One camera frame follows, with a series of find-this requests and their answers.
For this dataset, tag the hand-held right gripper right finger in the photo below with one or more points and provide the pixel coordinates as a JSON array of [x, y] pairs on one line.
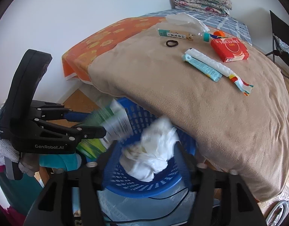
[[185, 166]]

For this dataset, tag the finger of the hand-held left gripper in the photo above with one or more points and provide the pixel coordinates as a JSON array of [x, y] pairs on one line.
[[76, 117], [92, 133]]

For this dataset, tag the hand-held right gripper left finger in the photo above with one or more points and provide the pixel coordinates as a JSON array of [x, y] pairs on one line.
[[104, 166]]

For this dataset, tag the green and white carton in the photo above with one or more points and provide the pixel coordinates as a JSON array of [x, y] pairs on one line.
[[116, 120]]

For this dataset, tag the blue plastic basket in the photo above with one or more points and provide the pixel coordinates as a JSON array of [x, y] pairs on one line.
[[137, 113]]

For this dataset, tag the clear bottle with teal cap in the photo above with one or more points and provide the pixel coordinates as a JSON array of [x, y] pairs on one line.
[[177, 34]]

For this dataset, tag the person's left hand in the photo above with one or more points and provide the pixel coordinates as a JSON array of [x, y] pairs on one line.
[[5, 150]]

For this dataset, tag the green packet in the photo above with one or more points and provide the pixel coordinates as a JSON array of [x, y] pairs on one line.
[[92, 148]]

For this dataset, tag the crumpled white plastic bag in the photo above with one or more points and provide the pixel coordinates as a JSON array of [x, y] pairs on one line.
[[154, 150]]

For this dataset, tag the beige blanket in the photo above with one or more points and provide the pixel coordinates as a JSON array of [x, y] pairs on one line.
[[182, 113]]

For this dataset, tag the teal tube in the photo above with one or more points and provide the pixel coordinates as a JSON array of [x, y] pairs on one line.
[[203, 68]]

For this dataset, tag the white round object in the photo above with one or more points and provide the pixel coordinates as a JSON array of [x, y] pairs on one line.
[[277, 213]]

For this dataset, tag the white wrapper with colourful end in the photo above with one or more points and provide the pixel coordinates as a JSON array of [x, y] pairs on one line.
[[212, 63]]

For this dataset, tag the red cardboard box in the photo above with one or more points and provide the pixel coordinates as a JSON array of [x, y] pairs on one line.
[[229, 49]]

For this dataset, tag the orange bottle cap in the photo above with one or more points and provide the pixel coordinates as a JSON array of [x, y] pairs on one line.
[[220, 34]]

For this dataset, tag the white tissue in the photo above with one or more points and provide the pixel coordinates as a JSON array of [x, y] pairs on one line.
[[184, 20]]

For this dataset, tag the blue checked bed sheet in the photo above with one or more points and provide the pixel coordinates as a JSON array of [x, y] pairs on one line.
[[229, 26]]

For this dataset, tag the grey patterned chair cushion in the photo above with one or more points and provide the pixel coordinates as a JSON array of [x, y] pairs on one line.
[[285, 49]]

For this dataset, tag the folded floral quilt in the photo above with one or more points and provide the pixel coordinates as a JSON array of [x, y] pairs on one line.
[[201, 2]]

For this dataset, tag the black folding chair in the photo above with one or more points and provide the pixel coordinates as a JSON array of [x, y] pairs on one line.
[[276, 23]]

